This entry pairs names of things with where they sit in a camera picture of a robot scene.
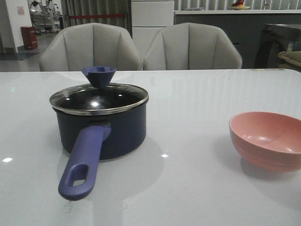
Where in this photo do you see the red bin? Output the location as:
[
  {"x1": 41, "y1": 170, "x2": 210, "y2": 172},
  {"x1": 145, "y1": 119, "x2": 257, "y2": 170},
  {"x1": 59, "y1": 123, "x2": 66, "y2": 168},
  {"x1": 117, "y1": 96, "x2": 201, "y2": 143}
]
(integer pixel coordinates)
[{"x1": 21, "y1": 26, "x2": 38, "y2": 50}]

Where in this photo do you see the beige chair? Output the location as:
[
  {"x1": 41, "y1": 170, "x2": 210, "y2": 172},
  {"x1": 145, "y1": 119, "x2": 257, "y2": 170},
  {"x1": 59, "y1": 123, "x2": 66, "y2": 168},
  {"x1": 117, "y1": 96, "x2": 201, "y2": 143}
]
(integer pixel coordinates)
[
  {"x1": 40, "y1": 23, "x2": 142, "y2": 72},
  {"x1": 143, "y1": 23, "x2": 242, "y2": 71}
]

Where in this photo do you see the dark blue saucepan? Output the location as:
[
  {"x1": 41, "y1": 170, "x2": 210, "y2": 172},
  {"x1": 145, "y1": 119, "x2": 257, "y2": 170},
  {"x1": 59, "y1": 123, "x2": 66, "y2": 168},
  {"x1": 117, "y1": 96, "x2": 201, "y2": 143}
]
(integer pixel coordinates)
[{"x1": 56, "y1": 103, "x2": 147, "y2": 201}]

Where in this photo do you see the glass lid with blue knob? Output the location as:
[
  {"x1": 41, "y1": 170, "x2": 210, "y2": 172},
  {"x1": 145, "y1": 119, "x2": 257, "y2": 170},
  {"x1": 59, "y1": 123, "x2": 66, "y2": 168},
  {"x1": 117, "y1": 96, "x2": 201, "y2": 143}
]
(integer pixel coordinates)
[{"x1": 49, "y1": 66, "x2": 149, "y2": 116}]

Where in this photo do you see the right beige chair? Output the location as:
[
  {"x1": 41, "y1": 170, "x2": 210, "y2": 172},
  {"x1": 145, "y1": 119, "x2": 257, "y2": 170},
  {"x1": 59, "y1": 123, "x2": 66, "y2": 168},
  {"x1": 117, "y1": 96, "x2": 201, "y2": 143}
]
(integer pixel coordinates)
[{"x1": 143, "y1": 23, "x2": 242, "y2": 71}]

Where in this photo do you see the pink bowl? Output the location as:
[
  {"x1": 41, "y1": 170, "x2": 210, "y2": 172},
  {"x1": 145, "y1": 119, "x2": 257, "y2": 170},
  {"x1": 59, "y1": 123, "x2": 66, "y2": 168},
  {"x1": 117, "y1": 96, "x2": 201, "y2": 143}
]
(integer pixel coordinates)
[{"x1": 229, "y1": 112, "x2": 301, "y2": 172}]

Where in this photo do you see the grey counter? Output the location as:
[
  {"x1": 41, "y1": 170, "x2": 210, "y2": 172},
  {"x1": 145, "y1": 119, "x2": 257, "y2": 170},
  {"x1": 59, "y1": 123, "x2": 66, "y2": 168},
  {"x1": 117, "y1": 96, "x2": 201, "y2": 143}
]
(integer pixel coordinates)
[{"x1": 175, "y1": 9, "x2": 301, "y2": 68}]

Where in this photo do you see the beige cushion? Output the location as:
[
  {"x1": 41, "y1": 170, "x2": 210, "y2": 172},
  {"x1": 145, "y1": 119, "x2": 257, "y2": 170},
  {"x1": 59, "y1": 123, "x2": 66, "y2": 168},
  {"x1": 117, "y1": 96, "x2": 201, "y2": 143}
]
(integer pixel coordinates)
[{"x1": 278, "y1": 51, "x2": 301, "y2": 72}]

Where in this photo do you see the fruit plate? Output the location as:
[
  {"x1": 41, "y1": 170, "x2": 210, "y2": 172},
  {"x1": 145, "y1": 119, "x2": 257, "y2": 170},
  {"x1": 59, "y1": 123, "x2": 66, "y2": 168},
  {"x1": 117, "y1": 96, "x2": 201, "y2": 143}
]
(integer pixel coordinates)
[{"x1": 230, "y1": 0, "x2": 250, "y2": 10}]

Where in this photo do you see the left beige chair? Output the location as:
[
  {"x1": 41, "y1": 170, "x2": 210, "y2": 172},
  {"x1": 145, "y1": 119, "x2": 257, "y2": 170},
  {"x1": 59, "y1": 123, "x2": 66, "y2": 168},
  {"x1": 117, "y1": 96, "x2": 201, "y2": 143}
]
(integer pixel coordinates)
[{"x1": 40, "y1": 23, "x2": 142, "y2": 72}]

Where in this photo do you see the white cabinet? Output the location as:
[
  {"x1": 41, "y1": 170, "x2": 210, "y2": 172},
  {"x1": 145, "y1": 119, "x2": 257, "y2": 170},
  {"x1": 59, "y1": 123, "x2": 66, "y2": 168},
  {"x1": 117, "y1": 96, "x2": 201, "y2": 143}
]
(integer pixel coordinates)
[{"x1": 131, "y1": 0, "x2": 174, "y2": 58}]

